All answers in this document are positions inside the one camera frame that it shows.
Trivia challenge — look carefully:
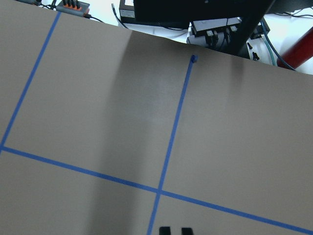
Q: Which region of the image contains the red cylindrical post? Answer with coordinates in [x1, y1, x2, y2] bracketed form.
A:
[281, 27, 313, 69]

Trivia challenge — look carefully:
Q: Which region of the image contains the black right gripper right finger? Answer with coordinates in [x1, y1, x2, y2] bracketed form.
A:
[181, 227, 193, 235]

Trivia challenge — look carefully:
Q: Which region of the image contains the black electronics box with plugs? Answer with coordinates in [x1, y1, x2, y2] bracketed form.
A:
[186, 17, 242, 50]

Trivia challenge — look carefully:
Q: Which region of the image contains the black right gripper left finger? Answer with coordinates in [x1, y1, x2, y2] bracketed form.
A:
[159, 226, 171, 235]

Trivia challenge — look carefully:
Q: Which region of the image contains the teal cable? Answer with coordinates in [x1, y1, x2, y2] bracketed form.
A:
[260, 21, 282, 66]

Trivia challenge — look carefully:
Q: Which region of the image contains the grey orange usb hub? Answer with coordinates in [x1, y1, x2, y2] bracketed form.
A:
[56, 0, 90, 17]

